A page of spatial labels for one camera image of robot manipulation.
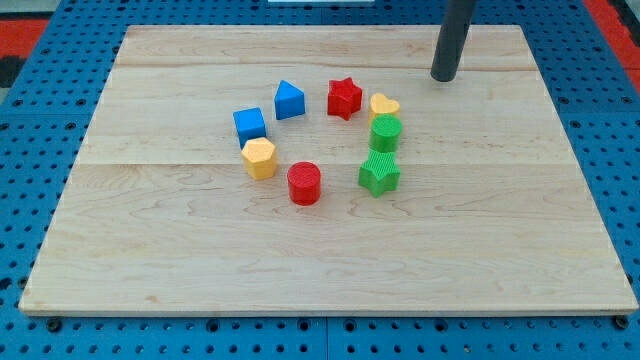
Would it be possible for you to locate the green cylinder block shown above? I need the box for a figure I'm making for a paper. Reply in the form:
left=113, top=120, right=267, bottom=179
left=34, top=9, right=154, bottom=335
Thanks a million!
left=369, top=114, right=402, bottom=153

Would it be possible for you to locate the red star block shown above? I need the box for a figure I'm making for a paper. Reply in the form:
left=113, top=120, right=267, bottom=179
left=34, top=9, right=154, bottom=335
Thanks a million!
left=327, top=77, right=363, bottom=121

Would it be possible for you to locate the light wooden board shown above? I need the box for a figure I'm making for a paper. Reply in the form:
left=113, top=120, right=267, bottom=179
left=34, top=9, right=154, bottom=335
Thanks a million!
left=19, top=25, right=638, bottom=317

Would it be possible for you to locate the blue triangle block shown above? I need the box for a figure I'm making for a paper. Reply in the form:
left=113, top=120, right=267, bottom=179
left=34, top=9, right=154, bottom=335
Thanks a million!
left=274, top=80, right=306, bottom=120

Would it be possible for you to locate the yellow hexagon block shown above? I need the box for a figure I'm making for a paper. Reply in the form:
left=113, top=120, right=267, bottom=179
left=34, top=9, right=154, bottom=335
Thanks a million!
left=241, top=137, right=278, bottom=180

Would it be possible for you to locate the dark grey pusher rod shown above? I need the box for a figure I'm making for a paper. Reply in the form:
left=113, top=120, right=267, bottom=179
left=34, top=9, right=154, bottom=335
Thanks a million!
left=430, top=0, right=476, bottom=82

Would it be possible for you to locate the red cylinder block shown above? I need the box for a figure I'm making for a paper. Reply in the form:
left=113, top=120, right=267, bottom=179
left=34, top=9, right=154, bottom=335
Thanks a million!
left=287, top=162, right=321, bottom=206

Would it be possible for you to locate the yellow heart block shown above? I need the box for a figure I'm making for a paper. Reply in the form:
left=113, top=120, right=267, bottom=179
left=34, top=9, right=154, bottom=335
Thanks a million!
left=369, top=93, right=401, bottom=123

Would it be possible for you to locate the green star block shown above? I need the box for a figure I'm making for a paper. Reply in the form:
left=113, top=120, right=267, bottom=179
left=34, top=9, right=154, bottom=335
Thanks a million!
left=358, top=149, right=401, bottom=198

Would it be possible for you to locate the blue cube block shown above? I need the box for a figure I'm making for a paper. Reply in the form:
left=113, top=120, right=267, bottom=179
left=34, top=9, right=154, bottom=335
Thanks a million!
left=233, top=107, right=267, bottom=149

